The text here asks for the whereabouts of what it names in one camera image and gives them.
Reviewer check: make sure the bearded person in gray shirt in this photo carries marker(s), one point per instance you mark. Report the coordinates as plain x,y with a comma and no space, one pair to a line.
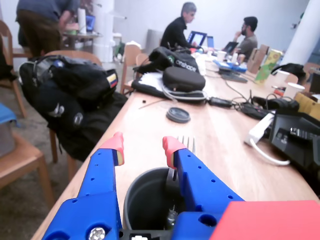
248,42

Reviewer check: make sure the standing person in blue shirt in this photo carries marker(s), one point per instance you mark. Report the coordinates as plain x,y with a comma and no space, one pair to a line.
40,27

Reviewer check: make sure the white paper towel roll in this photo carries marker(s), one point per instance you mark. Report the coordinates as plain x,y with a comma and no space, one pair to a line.
82,21

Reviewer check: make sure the black laptop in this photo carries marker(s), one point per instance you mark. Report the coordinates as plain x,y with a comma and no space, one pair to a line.
230,47

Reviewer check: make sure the black oval case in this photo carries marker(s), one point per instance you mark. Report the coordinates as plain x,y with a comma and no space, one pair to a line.
183,78

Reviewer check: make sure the laptop with blue screen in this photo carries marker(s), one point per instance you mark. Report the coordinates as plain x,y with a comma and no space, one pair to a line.
197,37

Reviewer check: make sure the brown cardboard box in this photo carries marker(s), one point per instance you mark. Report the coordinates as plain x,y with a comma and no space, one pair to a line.
257,58

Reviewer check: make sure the black power adapter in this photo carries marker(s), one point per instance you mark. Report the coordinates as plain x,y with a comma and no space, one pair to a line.
220,102

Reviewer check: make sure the black backpack with flag patch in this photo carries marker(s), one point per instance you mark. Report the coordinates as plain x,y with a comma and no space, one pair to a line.
75,77

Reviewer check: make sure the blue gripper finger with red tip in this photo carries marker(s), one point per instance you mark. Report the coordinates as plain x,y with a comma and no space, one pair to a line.
100,180
200,180

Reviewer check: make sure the black flat sleeve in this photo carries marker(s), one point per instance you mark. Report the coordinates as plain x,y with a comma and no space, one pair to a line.
150,87

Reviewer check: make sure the gray round lid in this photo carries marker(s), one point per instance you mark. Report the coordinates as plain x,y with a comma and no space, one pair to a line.
178,115

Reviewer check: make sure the seated person in black top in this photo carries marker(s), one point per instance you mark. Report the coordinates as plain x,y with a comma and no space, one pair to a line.
176,32

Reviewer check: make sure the dark gray glass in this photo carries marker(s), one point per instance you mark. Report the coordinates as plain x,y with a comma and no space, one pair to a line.
140,200

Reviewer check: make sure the light wooden chair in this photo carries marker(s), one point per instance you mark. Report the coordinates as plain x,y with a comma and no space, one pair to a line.
130,57

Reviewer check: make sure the white paper cup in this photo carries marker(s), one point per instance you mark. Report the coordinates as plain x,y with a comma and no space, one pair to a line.
282,76
295,90

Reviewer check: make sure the wooden chair with arched back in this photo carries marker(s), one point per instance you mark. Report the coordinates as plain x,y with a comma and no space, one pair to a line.
8,50

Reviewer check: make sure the wooden chair with flat seat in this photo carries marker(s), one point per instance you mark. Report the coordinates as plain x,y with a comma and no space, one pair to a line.
20,160

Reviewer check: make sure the green yellow carton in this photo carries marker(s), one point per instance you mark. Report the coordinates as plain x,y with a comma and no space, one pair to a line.
267,65

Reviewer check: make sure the white power strip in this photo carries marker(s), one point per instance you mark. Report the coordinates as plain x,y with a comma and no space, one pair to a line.
257,130

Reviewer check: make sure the gray bin with blue cover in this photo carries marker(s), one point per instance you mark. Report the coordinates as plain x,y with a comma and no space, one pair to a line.
6,130

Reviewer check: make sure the black bag with white print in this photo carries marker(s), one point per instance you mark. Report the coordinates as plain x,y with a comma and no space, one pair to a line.
180,61

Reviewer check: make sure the yellow box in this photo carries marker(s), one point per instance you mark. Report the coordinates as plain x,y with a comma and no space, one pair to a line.
308,105

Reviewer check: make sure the black jacket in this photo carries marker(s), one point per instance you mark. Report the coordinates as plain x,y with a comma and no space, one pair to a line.
100,120

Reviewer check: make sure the black box device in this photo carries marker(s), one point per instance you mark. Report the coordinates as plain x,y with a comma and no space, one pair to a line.
297,140

